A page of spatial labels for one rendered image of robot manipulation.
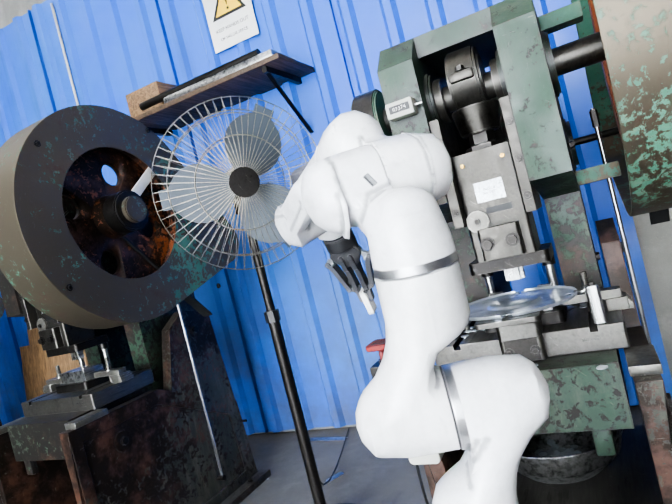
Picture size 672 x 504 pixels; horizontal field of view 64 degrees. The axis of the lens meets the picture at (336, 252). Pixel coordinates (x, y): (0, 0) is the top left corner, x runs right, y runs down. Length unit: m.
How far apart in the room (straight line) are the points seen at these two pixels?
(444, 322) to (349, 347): 2.27
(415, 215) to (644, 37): 0.58
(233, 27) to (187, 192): 1.57
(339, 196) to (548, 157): 0.74
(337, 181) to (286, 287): 2.37
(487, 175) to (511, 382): 0.77
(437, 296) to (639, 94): 0.60
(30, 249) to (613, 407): 1.65
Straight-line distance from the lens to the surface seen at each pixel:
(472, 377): 0.72
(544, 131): 1.34
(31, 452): 2.48
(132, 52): 3.73
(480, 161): 1.40
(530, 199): 1.35
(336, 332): 2.96
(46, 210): 1.96
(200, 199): 1.82
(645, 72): 1.10
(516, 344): 1.35
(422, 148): 0.75
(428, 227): 0.65
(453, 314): 0.67
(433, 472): 1.38
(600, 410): 1.32
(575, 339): 1.37
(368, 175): 0.71
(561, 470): 1.48
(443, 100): 1.48
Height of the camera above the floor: 1.04
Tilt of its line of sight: 1 degrees down
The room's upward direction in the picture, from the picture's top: 14 degrees counter-clockwise
